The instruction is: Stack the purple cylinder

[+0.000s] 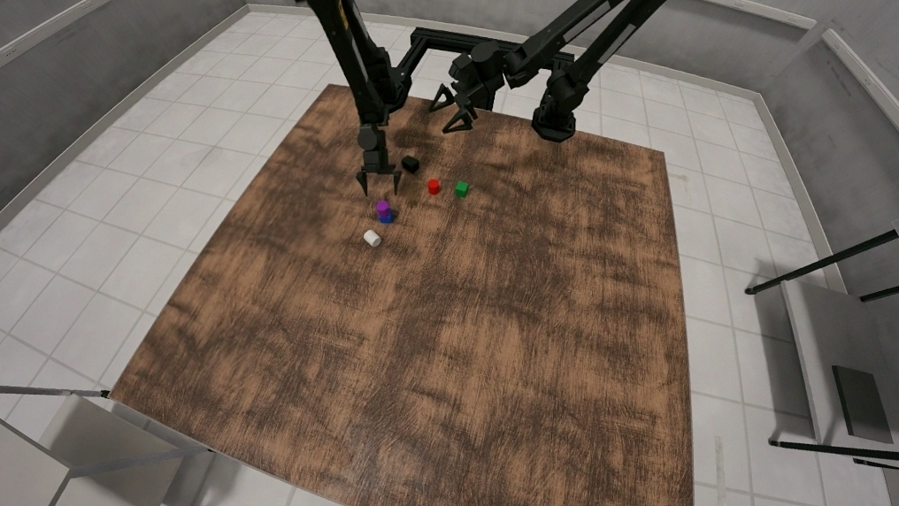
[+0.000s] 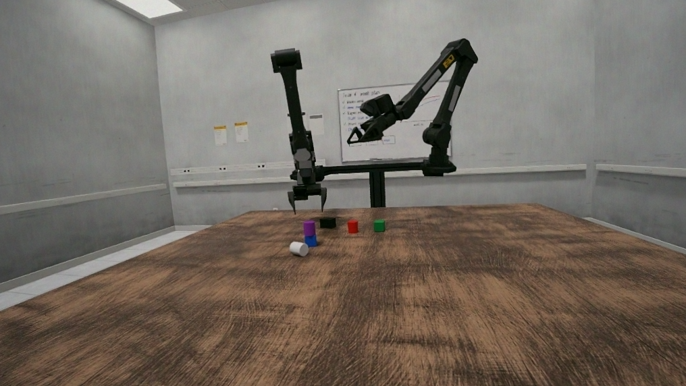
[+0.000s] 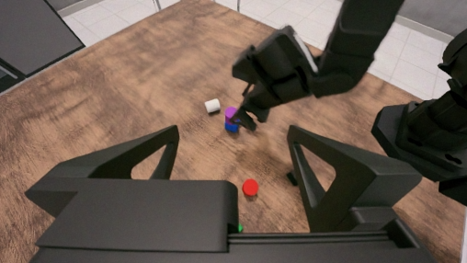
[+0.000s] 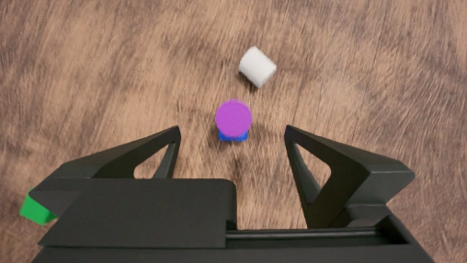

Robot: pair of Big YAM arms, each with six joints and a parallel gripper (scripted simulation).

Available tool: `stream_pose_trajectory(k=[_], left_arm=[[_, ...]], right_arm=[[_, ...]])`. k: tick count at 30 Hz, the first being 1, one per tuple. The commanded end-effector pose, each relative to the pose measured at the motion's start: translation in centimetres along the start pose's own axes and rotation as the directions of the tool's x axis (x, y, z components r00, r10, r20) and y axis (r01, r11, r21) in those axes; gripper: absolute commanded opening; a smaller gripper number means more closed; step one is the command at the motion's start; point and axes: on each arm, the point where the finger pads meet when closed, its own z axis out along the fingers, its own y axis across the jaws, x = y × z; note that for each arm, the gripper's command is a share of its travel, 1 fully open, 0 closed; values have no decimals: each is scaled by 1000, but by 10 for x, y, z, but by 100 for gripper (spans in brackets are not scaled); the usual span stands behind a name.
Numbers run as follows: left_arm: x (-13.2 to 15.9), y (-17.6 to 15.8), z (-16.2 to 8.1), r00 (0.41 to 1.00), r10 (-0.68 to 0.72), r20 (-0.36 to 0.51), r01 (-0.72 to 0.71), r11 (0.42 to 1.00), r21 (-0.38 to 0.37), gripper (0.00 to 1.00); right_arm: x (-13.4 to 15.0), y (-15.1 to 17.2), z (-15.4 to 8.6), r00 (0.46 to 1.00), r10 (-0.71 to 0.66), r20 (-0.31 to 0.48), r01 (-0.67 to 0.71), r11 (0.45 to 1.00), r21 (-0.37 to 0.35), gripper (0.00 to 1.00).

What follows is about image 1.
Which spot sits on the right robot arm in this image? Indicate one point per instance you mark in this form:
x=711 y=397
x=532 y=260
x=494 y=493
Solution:
x=356 y=68

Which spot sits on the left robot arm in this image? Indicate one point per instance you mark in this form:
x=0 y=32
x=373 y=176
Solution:
x=526 y=59

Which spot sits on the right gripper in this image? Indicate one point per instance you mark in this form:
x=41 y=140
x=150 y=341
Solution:
x=361 y=177

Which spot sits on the white cylinder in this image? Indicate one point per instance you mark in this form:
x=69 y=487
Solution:
x=372 y=238

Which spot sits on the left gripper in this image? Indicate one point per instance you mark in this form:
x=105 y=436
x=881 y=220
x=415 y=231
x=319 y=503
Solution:
x=463 y=103

